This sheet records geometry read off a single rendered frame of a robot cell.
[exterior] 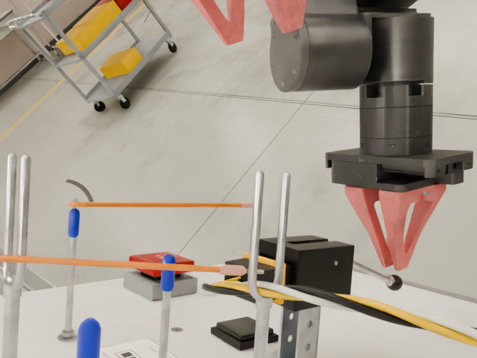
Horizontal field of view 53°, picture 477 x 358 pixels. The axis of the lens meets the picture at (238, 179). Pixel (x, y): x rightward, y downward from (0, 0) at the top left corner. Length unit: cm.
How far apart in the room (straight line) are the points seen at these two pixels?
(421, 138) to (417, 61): 6
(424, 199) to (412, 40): 13
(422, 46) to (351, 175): 11
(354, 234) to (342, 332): 147
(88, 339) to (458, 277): 156
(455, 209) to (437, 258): 21
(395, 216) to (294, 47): 15
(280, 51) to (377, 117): 9
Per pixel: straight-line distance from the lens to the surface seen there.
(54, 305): 48
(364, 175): 39
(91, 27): 420
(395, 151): 39
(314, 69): 35
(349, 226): 194
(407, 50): 39
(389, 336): 46
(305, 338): 35
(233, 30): 33
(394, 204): 38
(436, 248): 177
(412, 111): 39
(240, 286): 22
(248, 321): 41
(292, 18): 28
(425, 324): 19
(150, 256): 52
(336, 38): 36
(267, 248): 33
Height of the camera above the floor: 140
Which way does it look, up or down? 34 degrees down
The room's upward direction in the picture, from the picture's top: 38 degrees counter-clockwise
